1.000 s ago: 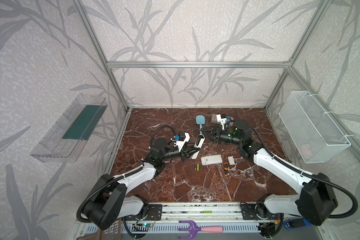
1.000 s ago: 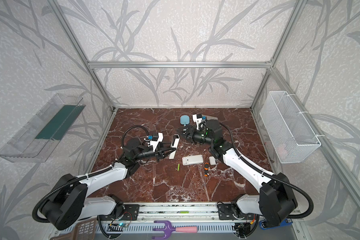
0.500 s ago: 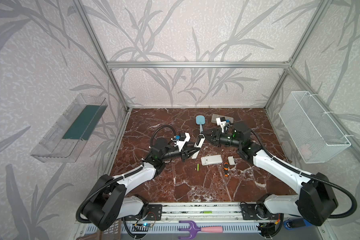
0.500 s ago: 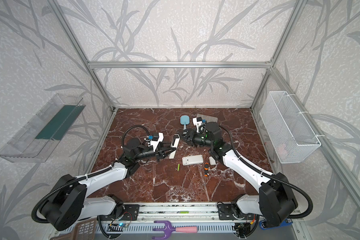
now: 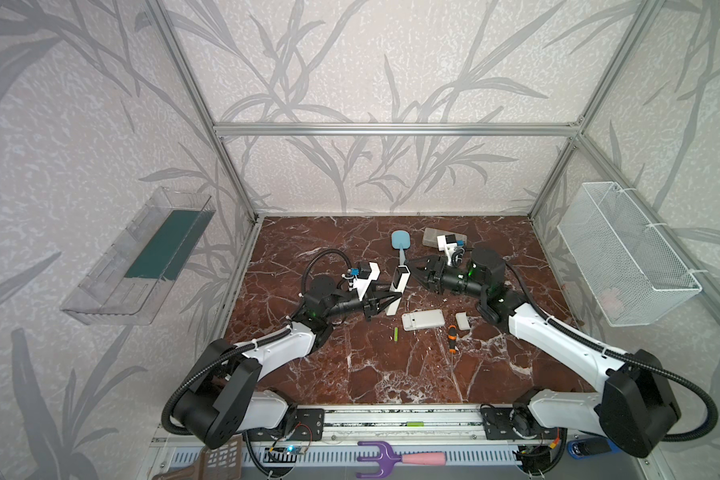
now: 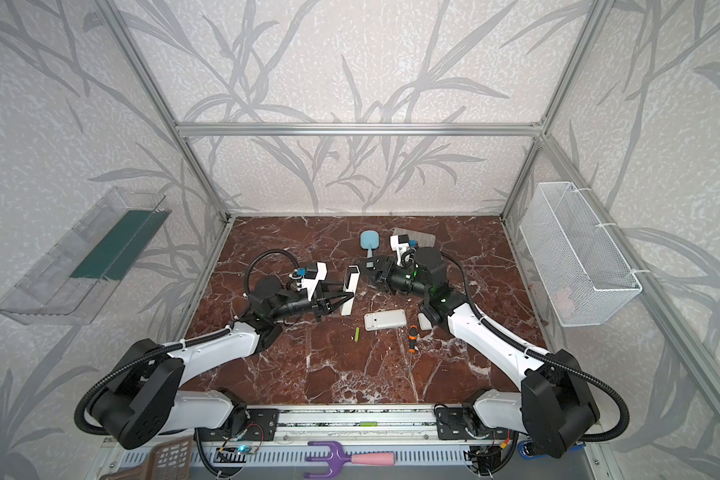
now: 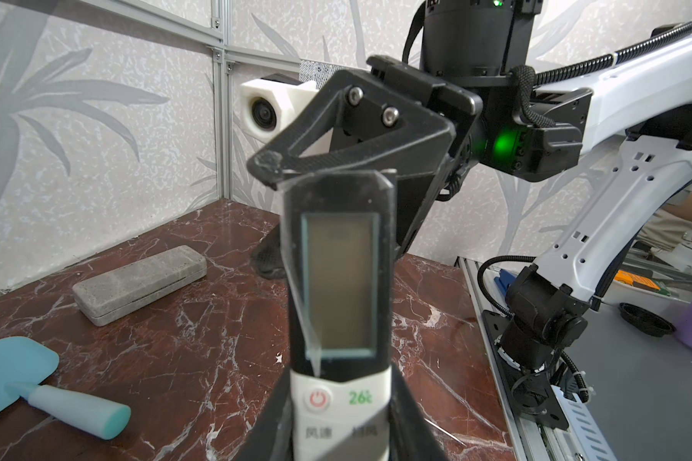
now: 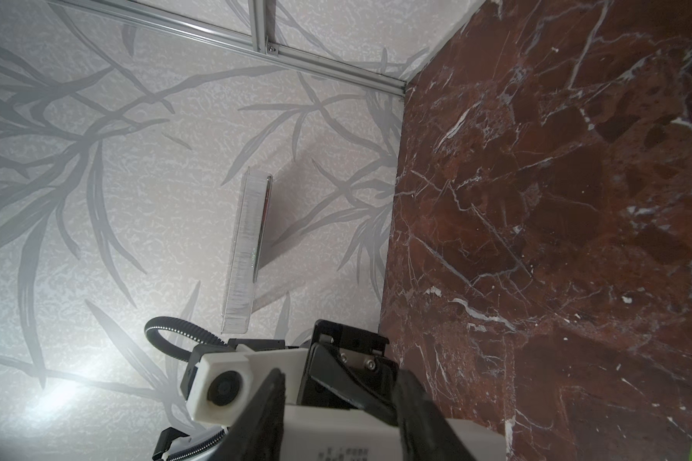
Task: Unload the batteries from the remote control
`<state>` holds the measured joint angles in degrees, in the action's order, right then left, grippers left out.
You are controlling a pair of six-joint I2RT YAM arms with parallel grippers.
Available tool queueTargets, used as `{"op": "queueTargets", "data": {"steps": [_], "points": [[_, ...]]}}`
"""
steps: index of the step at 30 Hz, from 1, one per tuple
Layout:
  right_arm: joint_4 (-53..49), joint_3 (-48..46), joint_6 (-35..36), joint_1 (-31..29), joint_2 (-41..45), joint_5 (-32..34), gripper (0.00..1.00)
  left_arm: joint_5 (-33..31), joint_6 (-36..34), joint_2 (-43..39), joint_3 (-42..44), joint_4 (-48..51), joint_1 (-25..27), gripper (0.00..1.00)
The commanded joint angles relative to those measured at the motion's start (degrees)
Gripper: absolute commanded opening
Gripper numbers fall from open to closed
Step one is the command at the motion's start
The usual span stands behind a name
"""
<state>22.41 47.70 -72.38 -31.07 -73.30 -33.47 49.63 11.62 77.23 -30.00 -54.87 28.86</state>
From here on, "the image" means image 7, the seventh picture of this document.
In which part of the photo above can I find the white remote control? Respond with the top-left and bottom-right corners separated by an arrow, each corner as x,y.
281,170 -> 397,460

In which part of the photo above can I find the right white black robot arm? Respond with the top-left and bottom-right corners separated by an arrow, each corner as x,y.
247,1 -> 692,392

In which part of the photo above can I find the light blue small spatula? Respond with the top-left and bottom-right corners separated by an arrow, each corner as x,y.
0,336 -> 132,440

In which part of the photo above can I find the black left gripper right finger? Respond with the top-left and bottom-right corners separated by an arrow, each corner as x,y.
388,371 -> 448,461

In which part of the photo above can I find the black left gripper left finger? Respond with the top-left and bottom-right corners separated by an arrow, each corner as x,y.
234,371 -> 293,461

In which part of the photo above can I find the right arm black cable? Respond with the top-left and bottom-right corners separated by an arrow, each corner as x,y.
509,16 -> 692,128

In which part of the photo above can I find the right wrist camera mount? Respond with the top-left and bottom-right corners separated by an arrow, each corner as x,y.
240,79 -> 318,143

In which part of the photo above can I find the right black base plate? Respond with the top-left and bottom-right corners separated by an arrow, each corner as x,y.
482,310 -> 569,430

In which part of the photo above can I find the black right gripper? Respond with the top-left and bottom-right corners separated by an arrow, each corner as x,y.
246,1 -> 592,255

